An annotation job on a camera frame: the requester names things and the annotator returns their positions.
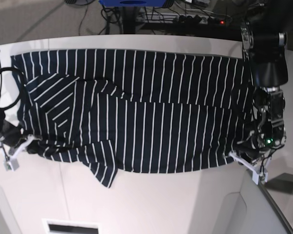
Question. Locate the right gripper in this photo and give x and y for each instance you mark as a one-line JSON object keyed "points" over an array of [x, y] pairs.
{"points": [[11, 136]]}

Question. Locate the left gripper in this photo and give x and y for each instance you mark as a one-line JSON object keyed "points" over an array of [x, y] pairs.
{"points": [[249, 150]]}

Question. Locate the navy white striped t-shirt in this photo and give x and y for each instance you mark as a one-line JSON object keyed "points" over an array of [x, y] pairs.
{"points": [[131, 110]]}

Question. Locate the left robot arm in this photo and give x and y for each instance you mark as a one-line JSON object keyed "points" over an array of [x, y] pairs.
{"points": [[264, 37]]}

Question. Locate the black power strip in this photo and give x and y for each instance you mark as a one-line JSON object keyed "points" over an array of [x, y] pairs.
{"points": [[198, 19]]}

